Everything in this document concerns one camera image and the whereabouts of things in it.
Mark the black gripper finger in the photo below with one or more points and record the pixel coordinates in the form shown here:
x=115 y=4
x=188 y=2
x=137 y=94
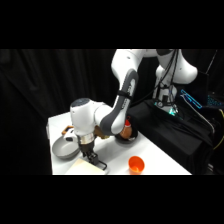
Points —
x=86 y=157
x=95 y=158

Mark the black cloth-covered stand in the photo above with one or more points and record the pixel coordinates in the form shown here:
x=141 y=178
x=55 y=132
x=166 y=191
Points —
x=166 y=133

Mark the orange cup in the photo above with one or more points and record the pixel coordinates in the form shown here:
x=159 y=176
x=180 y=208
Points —
x=136 y=164

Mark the tan wrist bracket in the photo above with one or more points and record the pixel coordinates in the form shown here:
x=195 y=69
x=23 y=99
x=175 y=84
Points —
x=101 y=133

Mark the black bowl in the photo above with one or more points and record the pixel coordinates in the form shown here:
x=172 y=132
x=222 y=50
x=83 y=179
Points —
x=130 y=137

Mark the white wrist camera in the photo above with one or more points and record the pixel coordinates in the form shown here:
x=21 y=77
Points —
x=69 y=135

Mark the large grey bowl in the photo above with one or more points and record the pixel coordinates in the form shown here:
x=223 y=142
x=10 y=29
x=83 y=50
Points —
x=63 y=149

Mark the green base light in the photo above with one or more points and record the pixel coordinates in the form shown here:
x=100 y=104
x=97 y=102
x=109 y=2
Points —
x=172 y=111

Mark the blue lit frame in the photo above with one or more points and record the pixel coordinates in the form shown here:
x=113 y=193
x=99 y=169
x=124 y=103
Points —
x=191 y=98

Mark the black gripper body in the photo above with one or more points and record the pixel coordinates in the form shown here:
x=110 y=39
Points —
x=86 y=146

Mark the black curtain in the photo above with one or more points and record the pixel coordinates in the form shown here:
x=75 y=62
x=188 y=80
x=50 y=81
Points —
x=40 y=86

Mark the dark monitor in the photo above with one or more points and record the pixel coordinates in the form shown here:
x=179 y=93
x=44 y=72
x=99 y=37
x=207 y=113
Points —
x=213 y=86

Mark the brown bottle with red cap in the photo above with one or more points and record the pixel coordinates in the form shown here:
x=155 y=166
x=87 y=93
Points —
x=127 y=130

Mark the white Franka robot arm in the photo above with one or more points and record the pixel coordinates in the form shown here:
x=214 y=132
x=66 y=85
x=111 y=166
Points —
x=123 y=96

